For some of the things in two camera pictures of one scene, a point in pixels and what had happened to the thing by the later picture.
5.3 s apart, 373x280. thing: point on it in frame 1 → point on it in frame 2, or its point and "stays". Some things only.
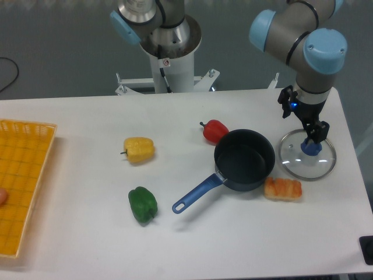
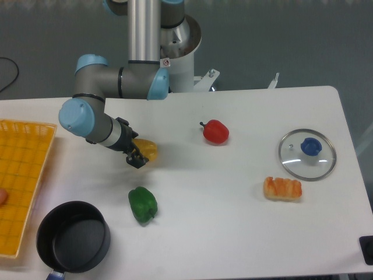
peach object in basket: (3, 196) stays
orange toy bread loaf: (282, 188) stays
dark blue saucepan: (243, 160) → (72, 237)
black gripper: (309, 113) → (135, 158)
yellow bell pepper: (139, 149) stays
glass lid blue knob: (306, 160) stays
